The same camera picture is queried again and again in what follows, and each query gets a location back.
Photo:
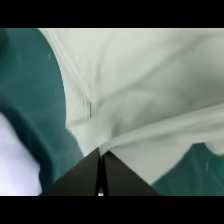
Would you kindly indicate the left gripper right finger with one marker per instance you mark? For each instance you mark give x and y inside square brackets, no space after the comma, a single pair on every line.
[123,180]

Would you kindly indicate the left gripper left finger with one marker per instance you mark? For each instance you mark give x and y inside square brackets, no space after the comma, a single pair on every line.
[80,180]

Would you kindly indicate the pale grey-green garment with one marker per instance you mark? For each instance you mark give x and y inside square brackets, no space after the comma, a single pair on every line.
[146,90]

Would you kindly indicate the pale lavender garment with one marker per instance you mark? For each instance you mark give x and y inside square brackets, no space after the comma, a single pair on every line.
[16,160]

